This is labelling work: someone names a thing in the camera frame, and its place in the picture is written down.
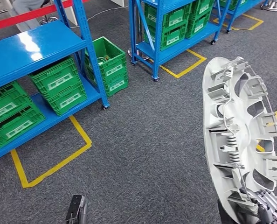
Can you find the chrome stanchion base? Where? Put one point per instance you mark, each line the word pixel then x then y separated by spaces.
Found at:
pixel 133 55
pixel 271 5

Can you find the red barrier belt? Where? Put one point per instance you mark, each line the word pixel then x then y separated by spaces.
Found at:
pixel 24 17

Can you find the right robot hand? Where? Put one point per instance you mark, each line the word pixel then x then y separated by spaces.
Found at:
pixel 276 210

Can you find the grey plastic wheel hubcap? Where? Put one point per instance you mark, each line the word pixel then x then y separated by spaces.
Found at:
pixel 209 130

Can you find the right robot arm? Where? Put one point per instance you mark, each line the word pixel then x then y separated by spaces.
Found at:
pixel 231 215

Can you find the person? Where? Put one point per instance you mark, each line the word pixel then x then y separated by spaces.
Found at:
pixel 24 6

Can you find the office chair with chrome base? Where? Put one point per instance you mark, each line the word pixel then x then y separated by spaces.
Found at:
pixel 49 21

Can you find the blue metal shelf rack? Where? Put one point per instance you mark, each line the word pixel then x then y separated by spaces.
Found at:
pixel 158 37
pixel 36 52
pixel 243 6

